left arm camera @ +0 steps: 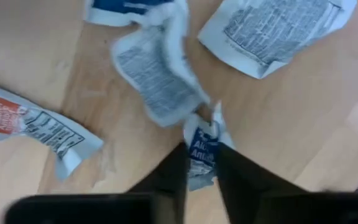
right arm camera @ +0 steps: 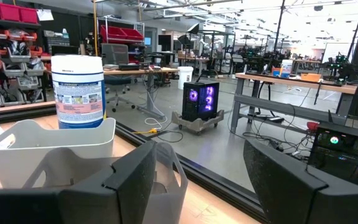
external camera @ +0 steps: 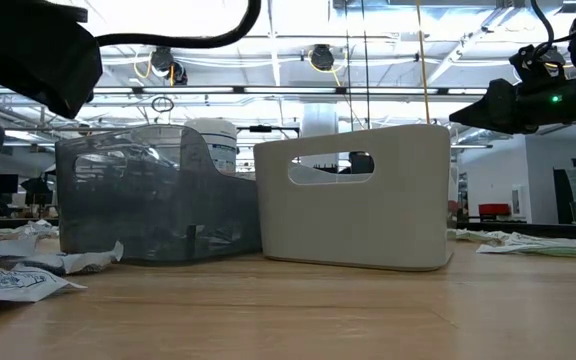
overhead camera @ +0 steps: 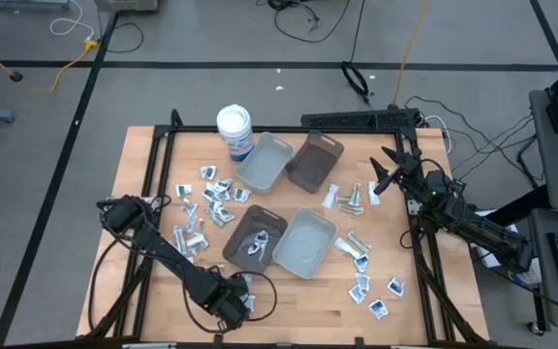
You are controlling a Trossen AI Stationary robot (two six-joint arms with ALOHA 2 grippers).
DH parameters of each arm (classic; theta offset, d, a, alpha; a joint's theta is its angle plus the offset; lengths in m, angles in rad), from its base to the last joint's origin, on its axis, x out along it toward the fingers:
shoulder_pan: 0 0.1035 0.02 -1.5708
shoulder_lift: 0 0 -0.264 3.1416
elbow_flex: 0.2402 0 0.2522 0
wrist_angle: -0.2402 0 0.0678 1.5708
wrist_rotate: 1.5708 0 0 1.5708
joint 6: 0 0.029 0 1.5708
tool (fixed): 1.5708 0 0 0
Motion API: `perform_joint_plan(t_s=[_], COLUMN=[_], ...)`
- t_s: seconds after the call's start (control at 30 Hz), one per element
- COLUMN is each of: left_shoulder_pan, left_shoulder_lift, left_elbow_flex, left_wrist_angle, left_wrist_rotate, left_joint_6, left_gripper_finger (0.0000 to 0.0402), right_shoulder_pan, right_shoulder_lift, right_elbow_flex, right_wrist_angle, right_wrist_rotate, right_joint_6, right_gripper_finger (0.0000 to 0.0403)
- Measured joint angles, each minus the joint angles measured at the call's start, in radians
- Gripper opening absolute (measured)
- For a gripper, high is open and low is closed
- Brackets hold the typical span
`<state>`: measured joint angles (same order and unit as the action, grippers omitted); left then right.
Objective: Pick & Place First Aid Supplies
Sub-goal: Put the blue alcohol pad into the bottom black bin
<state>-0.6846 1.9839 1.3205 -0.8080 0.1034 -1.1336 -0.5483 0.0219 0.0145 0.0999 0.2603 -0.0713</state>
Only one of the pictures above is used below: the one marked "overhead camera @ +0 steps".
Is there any white wipes canister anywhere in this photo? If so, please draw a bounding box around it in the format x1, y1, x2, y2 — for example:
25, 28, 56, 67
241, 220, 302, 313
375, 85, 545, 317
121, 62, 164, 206
216, 103, 256, 164

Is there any black coiled cable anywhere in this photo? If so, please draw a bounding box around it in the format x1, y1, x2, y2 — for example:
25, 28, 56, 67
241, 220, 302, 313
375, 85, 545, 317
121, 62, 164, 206
340, 0, 373, 106

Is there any grey plastic bin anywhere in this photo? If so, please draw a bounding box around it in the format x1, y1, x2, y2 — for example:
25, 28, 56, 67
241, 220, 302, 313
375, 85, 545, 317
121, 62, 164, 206
272, 207, 339, 281
232, 131, 296, 196

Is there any brown translucent plastic bin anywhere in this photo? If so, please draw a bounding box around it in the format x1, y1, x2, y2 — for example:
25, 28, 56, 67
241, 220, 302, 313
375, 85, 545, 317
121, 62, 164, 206
221, 204, 290, 277
285, 129, 346, 195

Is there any black cable bundle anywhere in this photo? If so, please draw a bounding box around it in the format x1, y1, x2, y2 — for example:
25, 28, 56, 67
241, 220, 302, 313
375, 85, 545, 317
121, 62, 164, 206
403, 94, 547, 189

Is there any black floor cable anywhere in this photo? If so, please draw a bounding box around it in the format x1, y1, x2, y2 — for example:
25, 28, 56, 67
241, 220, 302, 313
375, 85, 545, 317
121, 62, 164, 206
95, 0, 145, 54
257, 0, 353, 45

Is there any yellow hanging cable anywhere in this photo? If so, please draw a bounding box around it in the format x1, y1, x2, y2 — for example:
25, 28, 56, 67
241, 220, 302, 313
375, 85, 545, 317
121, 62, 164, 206
392, 0, 431, 107

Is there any white floor cable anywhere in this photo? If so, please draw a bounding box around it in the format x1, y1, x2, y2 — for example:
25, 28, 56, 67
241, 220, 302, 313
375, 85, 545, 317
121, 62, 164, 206
48, 0, 97, 41

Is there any yellow extension cable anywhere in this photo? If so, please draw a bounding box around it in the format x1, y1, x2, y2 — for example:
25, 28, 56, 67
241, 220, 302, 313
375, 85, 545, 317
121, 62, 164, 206
0, 36, 101, 94

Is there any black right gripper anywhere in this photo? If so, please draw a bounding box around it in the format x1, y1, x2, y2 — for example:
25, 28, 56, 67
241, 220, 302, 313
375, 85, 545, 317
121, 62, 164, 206
369, 145, 428, 197

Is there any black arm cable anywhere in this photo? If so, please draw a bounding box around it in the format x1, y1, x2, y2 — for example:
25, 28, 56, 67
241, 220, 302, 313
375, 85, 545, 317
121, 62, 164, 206
86, 237, 133, 336

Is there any grey metal base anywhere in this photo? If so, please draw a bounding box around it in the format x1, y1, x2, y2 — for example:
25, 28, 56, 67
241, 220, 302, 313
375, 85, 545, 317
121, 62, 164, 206
0, 0, 72, 12

